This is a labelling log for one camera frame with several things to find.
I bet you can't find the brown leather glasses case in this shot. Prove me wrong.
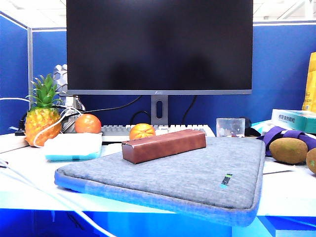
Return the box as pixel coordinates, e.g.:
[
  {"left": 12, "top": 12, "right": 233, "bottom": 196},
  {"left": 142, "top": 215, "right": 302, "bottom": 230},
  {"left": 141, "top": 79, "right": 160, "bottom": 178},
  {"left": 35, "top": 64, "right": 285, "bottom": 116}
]
[{"left": 121, "top": 129, "right": 207, "bottom": 165}]

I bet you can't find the orange mandarin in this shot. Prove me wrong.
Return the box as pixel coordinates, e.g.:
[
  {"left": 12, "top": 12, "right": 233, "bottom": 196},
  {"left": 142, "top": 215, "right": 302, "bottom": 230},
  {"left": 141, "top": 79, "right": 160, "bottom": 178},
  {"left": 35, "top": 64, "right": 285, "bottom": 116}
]
[{"left": 129, "top": 123, "right": 157, "bottom": 141}]

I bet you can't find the white and grey keyboard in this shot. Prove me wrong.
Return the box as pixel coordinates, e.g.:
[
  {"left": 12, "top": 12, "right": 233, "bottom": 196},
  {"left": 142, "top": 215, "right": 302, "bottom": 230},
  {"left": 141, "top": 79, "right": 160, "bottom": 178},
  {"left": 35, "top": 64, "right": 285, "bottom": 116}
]
[{"left": 100, "top": 124, "right": 216, "bottom": 143}]

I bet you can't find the grey fabric laptop sleeve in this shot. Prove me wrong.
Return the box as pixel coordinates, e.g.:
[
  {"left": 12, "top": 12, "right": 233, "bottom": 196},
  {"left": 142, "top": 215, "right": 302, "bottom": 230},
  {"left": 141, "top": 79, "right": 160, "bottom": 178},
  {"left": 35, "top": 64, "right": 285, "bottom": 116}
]
[{"left": 54, "top": 136, "right": 266, "bottom": 227}]

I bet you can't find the red-orange round fruit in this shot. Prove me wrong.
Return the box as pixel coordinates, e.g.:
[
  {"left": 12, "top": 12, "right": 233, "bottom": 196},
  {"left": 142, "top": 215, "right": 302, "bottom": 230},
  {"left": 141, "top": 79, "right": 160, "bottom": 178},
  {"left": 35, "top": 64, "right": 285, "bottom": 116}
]
[{"left": 74, "top": 114, "right": 102, "bottom": 134}]

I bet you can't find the clear plastic cup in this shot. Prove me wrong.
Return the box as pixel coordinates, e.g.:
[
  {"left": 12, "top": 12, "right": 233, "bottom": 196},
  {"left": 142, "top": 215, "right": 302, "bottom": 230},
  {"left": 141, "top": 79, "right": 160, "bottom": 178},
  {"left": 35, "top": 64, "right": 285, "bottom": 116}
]
[{"left": 216, "top": 118, "right": 246, "bottom": 138}]

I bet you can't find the black computer monitor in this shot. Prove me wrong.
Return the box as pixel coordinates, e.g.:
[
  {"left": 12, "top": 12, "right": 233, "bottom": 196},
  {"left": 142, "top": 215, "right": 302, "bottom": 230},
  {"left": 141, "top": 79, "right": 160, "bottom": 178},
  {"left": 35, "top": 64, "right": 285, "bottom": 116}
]
[{"left": 66, "top": 0, "right": 254, "bottom": 126}]

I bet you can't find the white and blue tissue pack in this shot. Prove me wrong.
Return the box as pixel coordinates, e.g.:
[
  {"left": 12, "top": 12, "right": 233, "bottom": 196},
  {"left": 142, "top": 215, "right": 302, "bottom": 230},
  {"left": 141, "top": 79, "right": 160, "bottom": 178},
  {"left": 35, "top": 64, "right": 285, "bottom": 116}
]
[{"left": 43, "top": 132, "right": 103, "bottom": 161}]

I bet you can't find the black rounded device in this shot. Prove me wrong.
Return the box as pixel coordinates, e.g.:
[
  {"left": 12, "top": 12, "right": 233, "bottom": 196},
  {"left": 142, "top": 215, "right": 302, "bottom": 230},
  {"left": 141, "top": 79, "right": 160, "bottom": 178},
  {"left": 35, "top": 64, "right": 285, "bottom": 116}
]
[{"left": 240, "top": 117, "right": 259, "bottom": 137}]

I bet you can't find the silver hexagon-patterned device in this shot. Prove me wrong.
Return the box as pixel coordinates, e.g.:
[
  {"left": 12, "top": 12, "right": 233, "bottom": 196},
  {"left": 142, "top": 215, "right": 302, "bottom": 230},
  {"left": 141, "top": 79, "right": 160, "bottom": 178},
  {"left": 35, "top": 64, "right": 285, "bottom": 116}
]
[{"left": 53, "top": 64, "right": 86, "bottom": 134}]

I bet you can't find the toy pineapple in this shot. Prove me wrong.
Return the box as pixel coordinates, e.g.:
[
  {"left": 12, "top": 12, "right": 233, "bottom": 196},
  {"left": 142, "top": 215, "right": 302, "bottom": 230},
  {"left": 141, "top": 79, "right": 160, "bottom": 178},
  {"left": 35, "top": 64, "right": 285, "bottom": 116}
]
[{"left": 24, "top": 73, "right": 64, "bottom": 147}]

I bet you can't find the white paper sheet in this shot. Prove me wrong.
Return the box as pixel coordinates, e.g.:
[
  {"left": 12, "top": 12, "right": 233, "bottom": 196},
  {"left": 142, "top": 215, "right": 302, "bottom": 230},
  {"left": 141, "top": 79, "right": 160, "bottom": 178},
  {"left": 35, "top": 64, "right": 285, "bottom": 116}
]
[{"left": 263, "top": 157, "right": 296, "bottom": 175}]

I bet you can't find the teal and white box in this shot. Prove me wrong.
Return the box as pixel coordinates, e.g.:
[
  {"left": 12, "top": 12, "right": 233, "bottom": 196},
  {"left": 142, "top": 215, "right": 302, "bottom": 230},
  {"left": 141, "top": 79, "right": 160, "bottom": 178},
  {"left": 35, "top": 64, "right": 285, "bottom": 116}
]
[{"left": 271, "top": 109, "right": 316, "bottom": 134}]

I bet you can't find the brown kiwi fruit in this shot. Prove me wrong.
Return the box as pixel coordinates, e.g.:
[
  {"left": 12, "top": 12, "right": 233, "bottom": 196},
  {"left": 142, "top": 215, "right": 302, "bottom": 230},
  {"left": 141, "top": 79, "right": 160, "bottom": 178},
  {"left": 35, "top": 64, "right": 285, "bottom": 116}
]
[
  {"left": 269, "top": 137, "right": 309, "bottom": 165},
  {"left": 306, "top": 148, "right": 316, "bottom": 175}
]

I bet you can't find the yellow plastic bag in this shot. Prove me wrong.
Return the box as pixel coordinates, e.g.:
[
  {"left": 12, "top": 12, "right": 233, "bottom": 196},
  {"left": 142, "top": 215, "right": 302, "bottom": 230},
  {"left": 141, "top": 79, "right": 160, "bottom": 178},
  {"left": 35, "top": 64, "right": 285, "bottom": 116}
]
[{"left": 301, "top": 51, "right": 316, "bottom": 113}]

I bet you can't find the black cable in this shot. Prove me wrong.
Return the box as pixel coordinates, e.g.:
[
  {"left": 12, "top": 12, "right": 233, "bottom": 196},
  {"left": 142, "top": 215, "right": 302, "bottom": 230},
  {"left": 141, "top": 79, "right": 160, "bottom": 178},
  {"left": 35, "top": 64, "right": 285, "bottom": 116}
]
[
  {"left": 182, "top": 95, "right": 198, "bottom": 125},
  {"left": 65, "top": 95, "right": 143, "bottom": 119},
  {"left": 129, "top": 110, "right": 152, "bottom": 125}
]

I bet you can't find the white cable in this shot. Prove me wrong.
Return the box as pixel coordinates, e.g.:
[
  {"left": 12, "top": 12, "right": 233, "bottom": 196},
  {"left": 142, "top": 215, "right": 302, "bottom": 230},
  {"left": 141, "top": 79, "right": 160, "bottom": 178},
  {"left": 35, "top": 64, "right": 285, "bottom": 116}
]
[
  {"left": 0, "top": 158, "right": 118, "bottom": 237},
  {"left": 0, "top": 97, "right": 83, "bottom": 148}
]

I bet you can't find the purple fabric strap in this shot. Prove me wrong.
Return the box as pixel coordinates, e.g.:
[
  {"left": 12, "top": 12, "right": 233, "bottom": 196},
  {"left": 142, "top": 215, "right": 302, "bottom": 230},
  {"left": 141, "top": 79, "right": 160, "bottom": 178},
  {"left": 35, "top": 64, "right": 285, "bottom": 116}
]
[{"left": 256, "top": 126, "right": 316, "bottom": 157}]

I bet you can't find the grey partition frame post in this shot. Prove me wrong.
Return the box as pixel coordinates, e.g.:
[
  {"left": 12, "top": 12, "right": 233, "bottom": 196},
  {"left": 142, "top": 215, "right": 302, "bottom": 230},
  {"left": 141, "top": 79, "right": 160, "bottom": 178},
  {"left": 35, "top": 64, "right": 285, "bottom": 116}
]
[{"left": 27, "top": 27, "right": 34, "bottom": 109}]

